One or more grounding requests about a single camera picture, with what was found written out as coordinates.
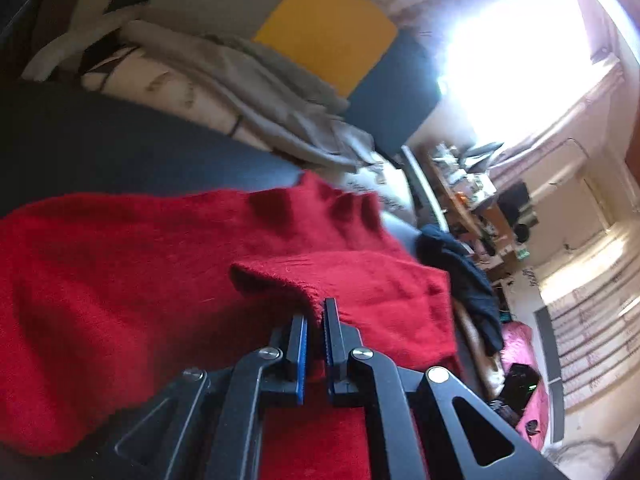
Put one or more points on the grey hoodie garment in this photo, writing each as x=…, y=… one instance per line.
x=280, y=117

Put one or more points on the cream patterned pillow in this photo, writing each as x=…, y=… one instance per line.
x=131, y=74

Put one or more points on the pink cloth on floor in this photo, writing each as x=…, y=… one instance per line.
x=523, y=400

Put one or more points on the black monitor screen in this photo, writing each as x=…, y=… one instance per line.
x=512, y=201

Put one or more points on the dark navy garment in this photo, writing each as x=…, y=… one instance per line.
x=468, y=284

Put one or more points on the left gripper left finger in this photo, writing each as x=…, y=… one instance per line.
x=284, y=378

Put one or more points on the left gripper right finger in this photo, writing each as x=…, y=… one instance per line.
x=344, y=373

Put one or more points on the wooden side desk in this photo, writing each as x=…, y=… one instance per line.
x=469, y=202

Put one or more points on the colour block sofa cushion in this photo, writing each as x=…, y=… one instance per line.
x=387, y=76

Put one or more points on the red knit sweater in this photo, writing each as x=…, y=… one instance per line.
x=106, y=298

